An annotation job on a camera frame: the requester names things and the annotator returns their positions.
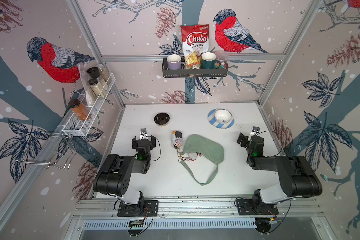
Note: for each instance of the black wall shelf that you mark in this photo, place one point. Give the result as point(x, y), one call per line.
point(188, 73)

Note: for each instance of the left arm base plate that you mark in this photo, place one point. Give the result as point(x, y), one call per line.
point(145, 208)

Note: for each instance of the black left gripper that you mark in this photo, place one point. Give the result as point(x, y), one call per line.
point(143, 141)

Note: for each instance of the brown spice jar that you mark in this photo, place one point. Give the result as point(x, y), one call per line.
point(104, 72)

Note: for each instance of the black bowl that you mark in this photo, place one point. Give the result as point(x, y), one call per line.
point(162, 119)

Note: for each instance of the purple mug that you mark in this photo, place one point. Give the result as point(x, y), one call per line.
point(175, 62)

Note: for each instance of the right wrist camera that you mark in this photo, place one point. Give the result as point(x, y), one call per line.
point(255, 130)

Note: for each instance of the black lid spice jar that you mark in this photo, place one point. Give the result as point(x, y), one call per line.
point(95, 73)

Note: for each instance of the white wire shelf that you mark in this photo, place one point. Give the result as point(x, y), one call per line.
point(81, 128)

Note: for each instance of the orange spice jar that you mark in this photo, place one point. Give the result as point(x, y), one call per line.
point(79, 109)

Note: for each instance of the white bowl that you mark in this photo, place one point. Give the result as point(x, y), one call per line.
point(223, 116)

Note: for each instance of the wire hook rack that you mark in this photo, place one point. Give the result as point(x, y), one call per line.
point(58, 152)

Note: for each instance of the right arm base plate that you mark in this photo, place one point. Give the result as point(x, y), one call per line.
point(247, 207)

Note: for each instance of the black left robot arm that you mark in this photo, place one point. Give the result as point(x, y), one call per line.
point(114, 176)

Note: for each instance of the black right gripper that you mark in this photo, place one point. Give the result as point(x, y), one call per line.
point(244, 139)

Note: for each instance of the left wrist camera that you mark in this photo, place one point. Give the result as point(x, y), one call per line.
point(143, 134)

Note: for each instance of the blue striped plate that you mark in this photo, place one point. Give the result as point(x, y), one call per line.
point(213, 122)

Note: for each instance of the green corduroy shoulder bag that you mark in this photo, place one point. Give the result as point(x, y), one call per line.
point(211, 150)

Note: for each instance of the glass candy jar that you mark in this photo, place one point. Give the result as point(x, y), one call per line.
point(221, 60)

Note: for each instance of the green mug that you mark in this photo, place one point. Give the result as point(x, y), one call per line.
point(208, 61)

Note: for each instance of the white spice jar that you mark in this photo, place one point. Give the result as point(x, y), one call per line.
point(97, 88)

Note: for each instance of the Chuba cassava chips bag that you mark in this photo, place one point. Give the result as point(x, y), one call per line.
point(195, 41)

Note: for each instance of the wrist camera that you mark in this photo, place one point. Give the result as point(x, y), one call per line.
point(255, 130)
point(143, 134)

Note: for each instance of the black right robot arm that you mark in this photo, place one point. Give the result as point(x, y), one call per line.
point(296, 177)

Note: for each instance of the plush keychain decoration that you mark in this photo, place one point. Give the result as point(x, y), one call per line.
point(177, 143)

